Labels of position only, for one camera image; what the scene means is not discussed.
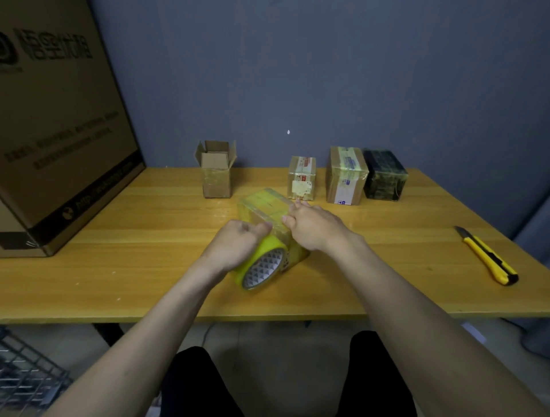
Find person's right hand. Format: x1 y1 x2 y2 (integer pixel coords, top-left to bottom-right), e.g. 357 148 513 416
281 200 368 254

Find person's left hand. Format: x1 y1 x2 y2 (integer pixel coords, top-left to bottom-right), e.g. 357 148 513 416
199 220 274 276

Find yellow tape roll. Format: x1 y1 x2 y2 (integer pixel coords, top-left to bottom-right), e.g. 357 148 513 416
231 234 289 292

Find small carton yellow tape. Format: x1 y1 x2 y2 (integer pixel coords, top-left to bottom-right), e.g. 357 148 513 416
236 187 311 276

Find small carton red label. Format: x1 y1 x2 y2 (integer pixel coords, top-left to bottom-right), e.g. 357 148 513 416
286 155 317 202

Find brown box with white label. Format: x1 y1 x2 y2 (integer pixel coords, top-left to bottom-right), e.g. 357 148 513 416
325 145 370 206

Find black cardboard box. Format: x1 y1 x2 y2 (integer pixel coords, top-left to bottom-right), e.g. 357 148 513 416
363 148 409 201

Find person's right forearm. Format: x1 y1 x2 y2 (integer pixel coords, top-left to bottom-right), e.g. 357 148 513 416
335 238 550 417

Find person's left forearm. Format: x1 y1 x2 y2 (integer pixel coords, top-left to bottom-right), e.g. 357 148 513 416
42 257 229 417

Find person's black trousers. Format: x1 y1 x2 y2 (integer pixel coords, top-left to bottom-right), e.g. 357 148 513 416
159 331 418 417

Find black table leg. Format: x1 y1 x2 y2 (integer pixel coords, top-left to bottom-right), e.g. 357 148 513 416
92 322 125 347

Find yellow utility knife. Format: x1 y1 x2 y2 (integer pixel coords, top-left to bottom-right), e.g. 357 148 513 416
454 225 520 286

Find large flat brown carton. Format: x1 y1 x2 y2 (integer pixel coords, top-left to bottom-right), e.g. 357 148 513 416
0 0 146 258

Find grey pleated curtain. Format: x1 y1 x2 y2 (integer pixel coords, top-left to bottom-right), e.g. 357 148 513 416
513 206 550 357

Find black floor cable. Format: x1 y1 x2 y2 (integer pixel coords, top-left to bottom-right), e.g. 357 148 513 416
499 317 529 334

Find metal wire cart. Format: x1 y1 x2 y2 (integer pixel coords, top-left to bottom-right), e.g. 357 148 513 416
0 328 73 417

